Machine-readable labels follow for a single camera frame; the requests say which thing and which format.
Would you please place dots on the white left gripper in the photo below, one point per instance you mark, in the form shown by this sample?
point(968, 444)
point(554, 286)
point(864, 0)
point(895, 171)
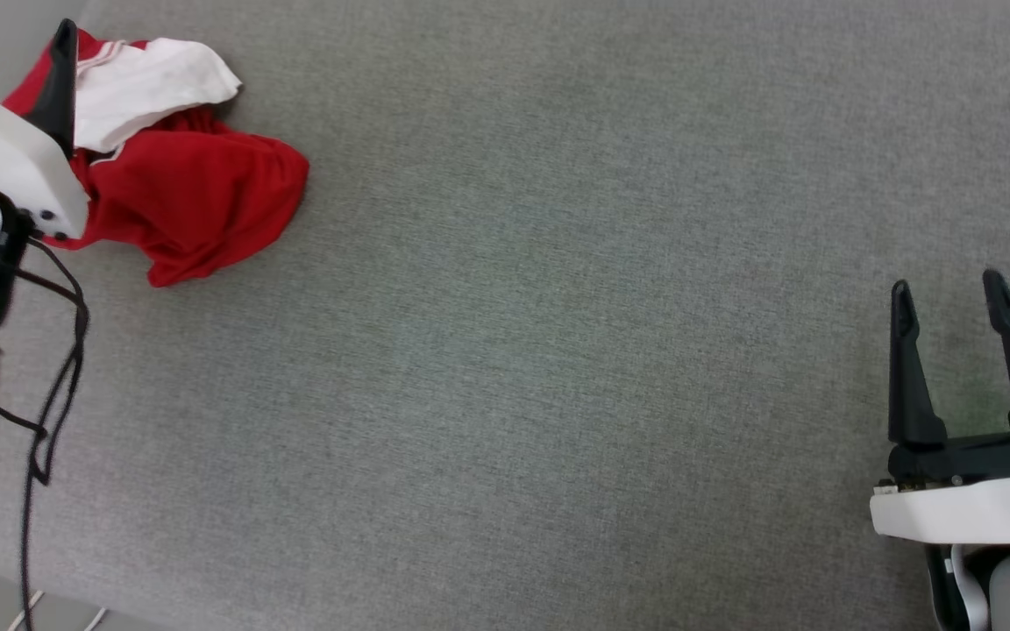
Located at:
point(23, 166)

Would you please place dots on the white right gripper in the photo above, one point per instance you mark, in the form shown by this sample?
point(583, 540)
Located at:
point(970, 508)

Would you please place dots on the red white Bulls jersey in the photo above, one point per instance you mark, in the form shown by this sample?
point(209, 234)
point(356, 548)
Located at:
point(189, 193)

